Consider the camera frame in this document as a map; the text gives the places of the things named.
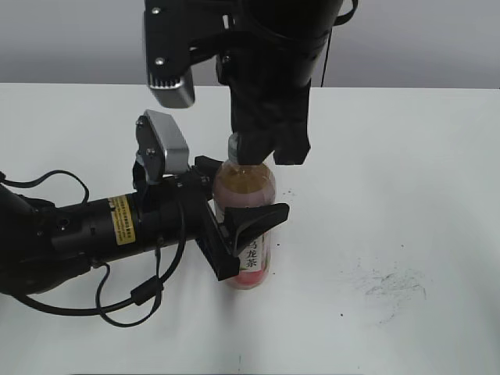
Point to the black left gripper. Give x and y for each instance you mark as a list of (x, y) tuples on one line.
[(178, 208)]

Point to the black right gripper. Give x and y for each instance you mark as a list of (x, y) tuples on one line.
[(269, 101)]

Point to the peach oolong tea bottle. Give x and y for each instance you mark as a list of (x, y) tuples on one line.
[(238, 186)]

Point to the white bottle cap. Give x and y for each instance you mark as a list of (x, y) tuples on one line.
[(232, 148)]

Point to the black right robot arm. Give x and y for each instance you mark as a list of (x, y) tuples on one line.
[(288, 23)]

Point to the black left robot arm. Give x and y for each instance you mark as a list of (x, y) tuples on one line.
[(43, 245)]

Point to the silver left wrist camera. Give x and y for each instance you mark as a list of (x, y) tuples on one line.
[(161, 149)]

